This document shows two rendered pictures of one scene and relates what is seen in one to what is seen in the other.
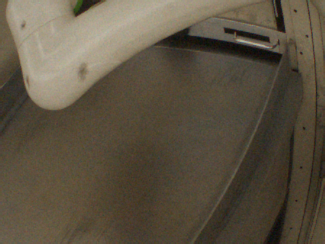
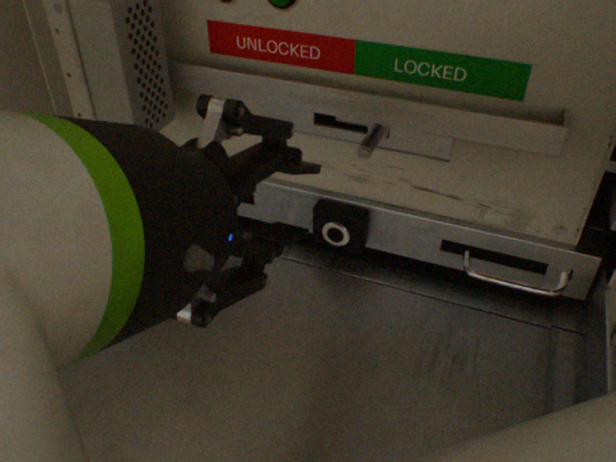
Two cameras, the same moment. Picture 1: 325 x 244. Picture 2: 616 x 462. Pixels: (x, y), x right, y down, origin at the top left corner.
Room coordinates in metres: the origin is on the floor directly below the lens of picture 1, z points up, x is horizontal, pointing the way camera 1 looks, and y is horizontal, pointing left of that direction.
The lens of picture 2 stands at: (0.63, 0.05, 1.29)
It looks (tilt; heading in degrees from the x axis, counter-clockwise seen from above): 38 degrees down; 352
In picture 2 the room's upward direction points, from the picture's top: straight up
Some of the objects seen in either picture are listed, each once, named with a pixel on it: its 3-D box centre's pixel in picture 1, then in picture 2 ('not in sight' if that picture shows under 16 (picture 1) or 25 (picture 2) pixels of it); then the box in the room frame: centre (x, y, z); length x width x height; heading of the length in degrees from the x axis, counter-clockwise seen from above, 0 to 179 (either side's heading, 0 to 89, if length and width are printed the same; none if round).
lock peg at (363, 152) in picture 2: not in sight; (373, 130); (1.11, -0.08, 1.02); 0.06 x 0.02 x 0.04; 151
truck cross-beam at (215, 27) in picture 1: (178, 18); (349, 209); (1.16, -0.07, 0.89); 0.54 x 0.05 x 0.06; 61
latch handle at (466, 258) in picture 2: (255, 39); (513, 269); (1.03, -0.22, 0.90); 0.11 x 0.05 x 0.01; 61
